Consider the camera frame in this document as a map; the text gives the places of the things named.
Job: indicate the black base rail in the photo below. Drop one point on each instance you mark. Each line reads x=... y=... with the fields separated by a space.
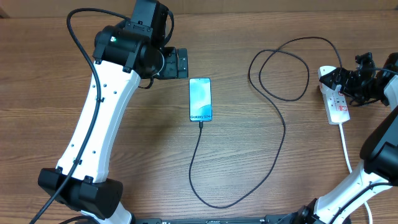
x=268 y=219

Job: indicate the Samsung Galaxy smartphone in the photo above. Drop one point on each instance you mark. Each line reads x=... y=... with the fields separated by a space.
x=200 y=100

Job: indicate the white power strip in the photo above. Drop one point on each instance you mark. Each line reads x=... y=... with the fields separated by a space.
x=336 y=108

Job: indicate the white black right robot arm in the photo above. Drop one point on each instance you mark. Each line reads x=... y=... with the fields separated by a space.
x=377 y=169

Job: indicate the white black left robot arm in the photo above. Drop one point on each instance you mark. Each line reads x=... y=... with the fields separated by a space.
x=136 y=48

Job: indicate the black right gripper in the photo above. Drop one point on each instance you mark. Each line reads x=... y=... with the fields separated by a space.
x=346 y=86

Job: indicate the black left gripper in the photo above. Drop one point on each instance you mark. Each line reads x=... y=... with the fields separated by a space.
x=172 y=71

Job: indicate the white charger plug adapter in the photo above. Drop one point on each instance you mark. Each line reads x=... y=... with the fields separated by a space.
x=328 y=91

